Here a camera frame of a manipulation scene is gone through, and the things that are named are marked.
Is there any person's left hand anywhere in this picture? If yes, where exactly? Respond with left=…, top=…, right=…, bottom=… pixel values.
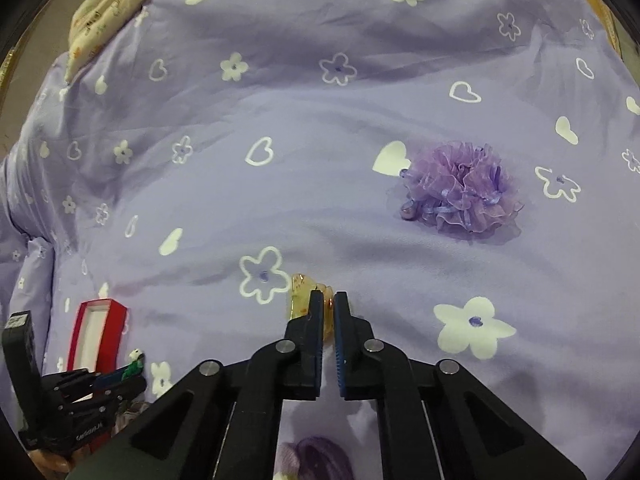
left=28, top=446, right=91, bottom=480

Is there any purple ruffled flower scrunchie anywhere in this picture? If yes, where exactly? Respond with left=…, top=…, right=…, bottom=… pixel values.
left=399, top=141, right=523, bottom=235

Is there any cream cartoon-print pillow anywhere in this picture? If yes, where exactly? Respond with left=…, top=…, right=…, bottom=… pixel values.
left=64, top=0, right=145, bottom=84

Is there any red shallow box tray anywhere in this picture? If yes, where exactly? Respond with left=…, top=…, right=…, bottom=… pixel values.
left=66, top=298, right=128, bottom=374

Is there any purple bow hair clip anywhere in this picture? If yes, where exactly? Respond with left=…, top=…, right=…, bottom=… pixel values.
left=273, top=437, right=355, bottom=480

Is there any orange blanket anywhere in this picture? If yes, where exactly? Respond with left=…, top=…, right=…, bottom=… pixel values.
left=587, top=0, right=623, bottom=58

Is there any yellow translucent hair clip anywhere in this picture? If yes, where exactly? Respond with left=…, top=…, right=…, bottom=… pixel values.
left=288, top=274, right=334, bottom=344

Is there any purple flower-print duvet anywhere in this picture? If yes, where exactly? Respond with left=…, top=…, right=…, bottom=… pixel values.
left=1, top=0, right=639, bottom=479

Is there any green braided bracelet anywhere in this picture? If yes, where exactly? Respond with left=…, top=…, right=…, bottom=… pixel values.
left=119, top=348, right=147, bottom=380

